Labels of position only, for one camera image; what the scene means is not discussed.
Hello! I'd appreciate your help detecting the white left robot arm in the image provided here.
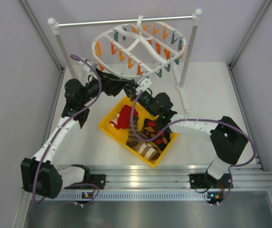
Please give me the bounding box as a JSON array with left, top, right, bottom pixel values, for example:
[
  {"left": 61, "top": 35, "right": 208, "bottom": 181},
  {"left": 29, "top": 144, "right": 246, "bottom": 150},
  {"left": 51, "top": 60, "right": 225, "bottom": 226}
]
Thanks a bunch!
[{"left": 21, "top": 70, "right": 127, "bottom": 199}]

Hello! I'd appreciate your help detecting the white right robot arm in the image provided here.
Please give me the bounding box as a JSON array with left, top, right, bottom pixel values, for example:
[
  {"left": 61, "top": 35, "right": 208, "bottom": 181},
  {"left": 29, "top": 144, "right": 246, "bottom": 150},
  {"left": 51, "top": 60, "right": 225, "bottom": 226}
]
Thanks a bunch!
[{"left": 125, "top": 88, "right": 250, "bottom": 189}]

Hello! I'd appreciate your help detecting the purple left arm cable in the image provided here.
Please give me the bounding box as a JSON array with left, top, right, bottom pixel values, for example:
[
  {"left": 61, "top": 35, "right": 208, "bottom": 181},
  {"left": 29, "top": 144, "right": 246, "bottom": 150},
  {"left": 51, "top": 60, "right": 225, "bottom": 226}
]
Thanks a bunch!
[{"left": 32, "top": 54, "right": 103, "bottom": 205}]

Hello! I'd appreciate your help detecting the black argyle sock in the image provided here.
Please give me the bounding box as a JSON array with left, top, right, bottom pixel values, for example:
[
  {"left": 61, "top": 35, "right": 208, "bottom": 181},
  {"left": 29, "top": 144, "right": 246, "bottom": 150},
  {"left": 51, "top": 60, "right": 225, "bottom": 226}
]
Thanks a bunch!
[{"left": 141, "top": 118, "right": 171, "bottom": 151}]

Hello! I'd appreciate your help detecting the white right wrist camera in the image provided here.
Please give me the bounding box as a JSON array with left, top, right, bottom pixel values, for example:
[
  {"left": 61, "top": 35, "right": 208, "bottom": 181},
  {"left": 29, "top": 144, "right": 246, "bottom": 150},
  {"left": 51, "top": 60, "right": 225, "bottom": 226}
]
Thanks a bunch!
[{"left": 136, "top": 76, "right": 152, "bottom": 93}]

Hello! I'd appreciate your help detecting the orange clothespin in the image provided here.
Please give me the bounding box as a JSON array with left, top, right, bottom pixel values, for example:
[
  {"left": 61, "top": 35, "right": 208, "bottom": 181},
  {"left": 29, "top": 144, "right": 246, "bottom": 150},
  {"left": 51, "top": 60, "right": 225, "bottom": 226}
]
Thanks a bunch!
[
  {"left": 128, "top": 55, "right": 135, "bottom": 69},
  {"left": 137, "top": 62, "right": 146, "bottom": 76}
]

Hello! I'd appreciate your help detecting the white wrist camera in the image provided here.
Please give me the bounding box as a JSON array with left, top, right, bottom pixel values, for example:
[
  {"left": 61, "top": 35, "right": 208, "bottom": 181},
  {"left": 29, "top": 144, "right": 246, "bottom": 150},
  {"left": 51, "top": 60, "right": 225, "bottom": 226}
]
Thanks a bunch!
[
  {"left": 83, "top": 61, "right": 97, "bottom": 74},
  {"left": 136, "top": 76, "right": 152, "bottom": 93}
]

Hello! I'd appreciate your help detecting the white drying rack stand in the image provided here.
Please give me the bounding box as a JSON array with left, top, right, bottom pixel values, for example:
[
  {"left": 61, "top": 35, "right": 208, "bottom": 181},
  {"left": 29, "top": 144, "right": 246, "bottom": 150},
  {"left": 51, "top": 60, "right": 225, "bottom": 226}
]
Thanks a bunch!
[{"left": 47, "top": 9, "right": 203, "bottom": 113}]

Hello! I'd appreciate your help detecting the red santa sock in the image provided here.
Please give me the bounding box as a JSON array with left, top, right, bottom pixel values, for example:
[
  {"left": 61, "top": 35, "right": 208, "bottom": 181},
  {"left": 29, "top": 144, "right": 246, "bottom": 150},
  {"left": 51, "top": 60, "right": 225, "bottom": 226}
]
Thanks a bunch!
[{"left": 110, "top": 105, "right": 132, "bottom": 130}]

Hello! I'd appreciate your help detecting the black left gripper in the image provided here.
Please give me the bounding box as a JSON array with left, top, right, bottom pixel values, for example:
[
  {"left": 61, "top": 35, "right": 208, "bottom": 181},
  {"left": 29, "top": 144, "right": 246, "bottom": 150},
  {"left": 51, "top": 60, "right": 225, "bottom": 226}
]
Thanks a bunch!
[{"left": 80, "top": 69, "right": 128, "bottom": 105}]

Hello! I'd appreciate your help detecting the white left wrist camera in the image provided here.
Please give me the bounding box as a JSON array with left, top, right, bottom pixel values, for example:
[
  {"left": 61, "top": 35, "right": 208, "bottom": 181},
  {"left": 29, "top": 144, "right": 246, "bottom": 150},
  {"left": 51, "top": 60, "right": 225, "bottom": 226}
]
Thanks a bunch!
[{"left": 83, "top": 61, "right": 97, "bottom": 74}]

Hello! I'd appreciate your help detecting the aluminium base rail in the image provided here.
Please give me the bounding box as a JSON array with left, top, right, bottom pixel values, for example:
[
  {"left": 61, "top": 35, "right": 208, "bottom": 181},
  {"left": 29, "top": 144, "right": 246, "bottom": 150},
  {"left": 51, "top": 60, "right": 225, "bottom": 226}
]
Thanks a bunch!
[{"left": 55, "top": 164, "right": 272, "bottom": 201}]

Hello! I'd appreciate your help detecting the yellow plastic bin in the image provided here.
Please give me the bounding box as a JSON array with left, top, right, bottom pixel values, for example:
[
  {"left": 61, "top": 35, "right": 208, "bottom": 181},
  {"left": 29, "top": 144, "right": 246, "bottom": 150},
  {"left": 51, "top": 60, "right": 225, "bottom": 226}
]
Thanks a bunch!
[{"left": 99, "top": 97, "right": 178, "bottom": 167}]

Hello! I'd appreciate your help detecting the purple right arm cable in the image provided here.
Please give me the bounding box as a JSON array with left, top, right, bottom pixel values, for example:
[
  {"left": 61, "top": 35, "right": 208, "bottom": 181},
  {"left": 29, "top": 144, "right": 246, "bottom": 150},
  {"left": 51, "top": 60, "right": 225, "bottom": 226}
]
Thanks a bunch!
[{"left": 130, "top": 90, "right": 257, "bottom": 205}]

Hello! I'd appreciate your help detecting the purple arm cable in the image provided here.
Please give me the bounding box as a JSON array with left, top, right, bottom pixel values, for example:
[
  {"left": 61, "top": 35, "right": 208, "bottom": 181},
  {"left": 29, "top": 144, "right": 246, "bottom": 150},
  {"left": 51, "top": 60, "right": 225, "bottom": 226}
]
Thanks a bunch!
[
  {"left": 32, "top": 54, "right": 103, "bottom": 205},
  {"left": 130, "top": 90, "right": 257, "bottom": 205}
]

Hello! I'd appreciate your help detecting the white round clip hanger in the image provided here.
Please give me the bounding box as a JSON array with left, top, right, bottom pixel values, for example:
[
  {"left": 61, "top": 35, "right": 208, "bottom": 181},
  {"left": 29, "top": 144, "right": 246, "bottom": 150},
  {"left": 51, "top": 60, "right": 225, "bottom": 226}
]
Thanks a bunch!
[{"left": 92, "top": 17, "right": 187, "bottom": 80}]

